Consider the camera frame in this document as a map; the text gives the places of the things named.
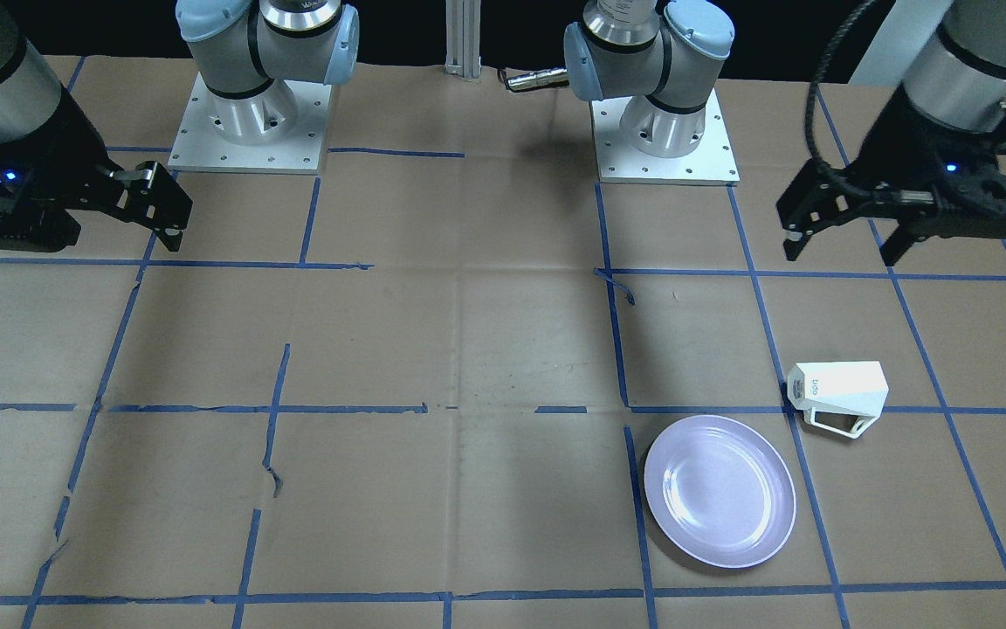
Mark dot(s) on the metal cable connector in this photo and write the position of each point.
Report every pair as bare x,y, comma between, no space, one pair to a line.
550,78

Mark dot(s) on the white angular cup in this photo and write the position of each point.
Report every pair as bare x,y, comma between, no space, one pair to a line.
844,398

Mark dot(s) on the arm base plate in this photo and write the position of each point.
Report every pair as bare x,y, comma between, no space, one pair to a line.
281,131
638,144

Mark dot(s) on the aluminium frame post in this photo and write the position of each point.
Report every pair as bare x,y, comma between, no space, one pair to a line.
462,39

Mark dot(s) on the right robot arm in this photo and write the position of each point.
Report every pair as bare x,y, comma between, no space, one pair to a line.
241,48

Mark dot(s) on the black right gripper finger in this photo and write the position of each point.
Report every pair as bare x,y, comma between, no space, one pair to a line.
146,195
29,227

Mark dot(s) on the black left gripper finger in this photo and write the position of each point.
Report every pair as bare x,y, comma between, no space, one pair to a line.
901,239
817,199

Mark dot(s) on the lavender round plate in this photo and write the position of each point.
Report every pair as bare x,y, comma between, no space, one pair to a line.
720,492

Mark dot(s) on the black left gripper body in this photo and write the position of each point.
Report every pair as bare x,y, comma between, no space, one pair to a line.
903,144

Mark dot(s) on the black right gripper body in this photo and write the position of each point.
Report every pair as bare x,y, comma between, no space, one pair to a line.
77,140

